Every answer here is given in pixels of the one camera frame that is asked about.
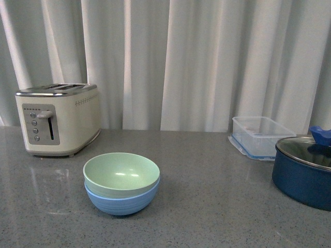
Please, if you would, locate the cream toaster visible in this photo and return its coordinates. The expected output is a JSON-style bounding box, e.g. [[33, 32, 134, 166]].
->
[[15, 84, 101, 156]]

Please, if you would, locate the blue saucepan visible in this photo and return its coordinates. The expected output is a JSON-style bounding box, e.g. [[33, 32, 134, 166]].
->
[[272, 146, 330, 211]]

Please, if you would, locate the blue bowl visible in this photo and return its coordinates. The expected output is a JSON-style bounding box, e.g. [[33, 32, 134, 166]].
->
[[84, 177, 161, 215]]

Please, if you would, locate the glass lid blue knob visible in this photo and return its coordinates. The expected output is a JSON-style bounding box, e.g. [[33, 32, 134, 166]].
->
[[276, 126, 330, 171]]

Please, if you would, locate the white curtain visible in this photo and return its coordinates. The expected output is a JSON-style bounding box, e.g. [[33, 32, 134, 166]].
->
[[1, 1, 330, 134]]

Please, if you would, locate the clear plastic container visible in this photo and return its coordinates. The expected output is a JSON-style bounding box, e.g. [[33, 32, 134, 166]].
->
[[228, 116, 296, 161]]

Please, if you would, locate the green bowl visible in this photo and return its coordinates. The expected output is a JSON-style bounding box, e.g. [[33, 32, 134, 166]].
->
[[83, 152, 160, 198]]

